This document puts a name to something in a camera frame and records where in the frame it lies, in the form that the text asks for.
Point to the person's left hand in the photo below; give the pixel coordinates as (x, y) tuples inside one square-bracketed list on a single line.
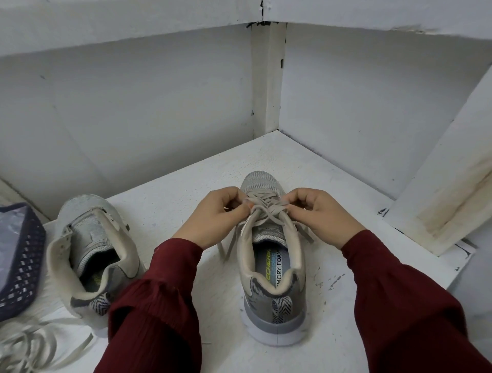
[(211, 219)]

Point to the person's right hand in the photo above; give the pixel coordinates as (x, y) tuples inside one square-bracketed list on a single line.
[(327, 217)]

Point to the grey shoelace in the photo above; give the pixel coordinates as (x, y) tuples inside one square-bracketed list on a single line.
[(265, 206), (27, 342)]

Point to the grey mesh shoe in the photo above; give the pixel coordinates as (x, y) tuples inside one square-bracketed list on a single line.
[(92, 265), (273, 303)]

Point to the clear plastic bag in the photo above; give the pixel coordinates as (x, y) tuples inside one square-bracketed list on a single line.
[(9, 246)]

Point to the person's left forearm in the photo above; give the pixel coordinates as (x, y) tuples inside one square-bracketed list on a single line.
[(154, 315)]

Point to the person's right forearm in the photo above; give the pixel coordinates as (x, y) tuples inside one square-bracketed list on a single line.
[(419, 315)]

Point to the dark plastic lattice basket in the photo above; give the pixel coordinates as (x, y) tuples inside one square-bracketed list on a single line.
[(27, 277)]

